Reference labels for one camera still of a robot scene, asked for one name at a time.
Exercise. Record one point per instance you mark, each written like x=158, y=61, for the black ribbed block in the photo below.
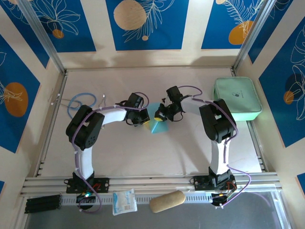
x=43, y=204

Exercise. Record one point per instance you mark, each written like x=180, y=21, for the aluminium frame rail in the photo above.
x=152, y=182

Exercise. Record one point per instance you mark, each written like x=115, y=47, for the aluminium frame post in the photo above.
x=250, y=33
x=43, y=35

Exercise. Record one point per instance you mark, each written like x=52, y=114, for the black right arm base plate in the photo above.
x=200, y=182

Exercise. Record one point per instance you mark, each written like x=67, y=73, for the blue floral wall poster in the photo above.
x=269, y=35
x=23, y=35
x=21, y=124
x=274, y=107
x=219, y=28
x=78, y=35
x=166, y=35

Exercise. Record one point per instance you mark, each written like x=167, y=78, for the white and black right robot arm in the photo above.
x=190, y=106

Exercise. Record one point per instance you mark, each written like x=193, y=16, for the aluminium side rail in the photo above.
x=41, y=167
x=261, y=162

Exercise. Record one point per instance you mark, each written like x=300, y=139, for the white wipe packet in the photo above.
x=125, y=202

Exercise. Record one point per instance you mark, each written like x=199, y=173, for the mint green zip case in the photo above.
x=240, y=95

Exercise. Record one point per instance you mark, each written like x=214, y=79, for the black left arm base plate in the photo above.
x=103, y=184

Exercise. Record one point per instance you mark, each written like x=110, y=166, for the light blue cloth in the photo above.
x=158, y=127

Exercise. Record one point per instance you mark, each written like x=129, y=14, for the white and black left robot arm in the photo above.
x=112, y=117

